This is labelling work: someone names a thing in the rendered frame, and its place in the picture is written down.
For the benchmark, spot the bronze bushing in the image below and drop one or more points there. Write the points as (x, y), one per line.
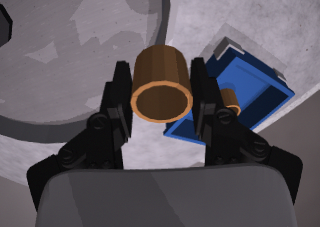
(230, 99)
(161, 76)

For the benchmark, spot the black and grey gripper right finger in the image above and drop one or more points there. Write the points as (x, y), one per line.
(226, 139)

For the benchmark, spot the blue crate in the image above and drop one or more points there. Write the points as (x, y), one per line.
(257, 98)

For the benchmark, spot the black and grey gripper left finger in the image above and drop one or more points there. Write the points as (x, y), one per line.
(99, 145)

